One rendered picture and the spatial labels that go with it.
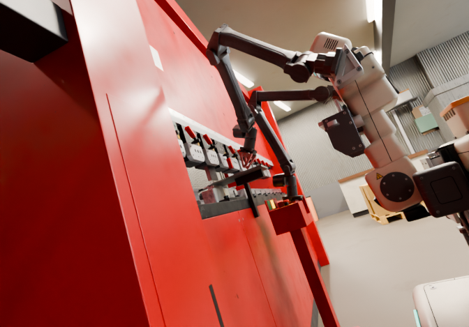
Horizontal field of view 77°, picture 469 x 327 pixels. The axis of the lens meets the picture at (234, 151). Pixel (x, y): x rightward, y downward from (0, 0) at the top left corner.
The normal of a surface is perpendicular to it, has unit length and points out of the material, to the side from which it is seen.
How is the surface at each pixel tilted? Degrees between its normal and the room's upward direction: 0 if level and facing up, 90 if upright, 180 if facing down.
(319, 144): 90
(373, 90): 90
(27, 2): 90
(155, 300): 90
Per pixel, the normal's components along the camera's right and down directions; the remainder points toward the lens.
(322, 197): -0.44, -0.06
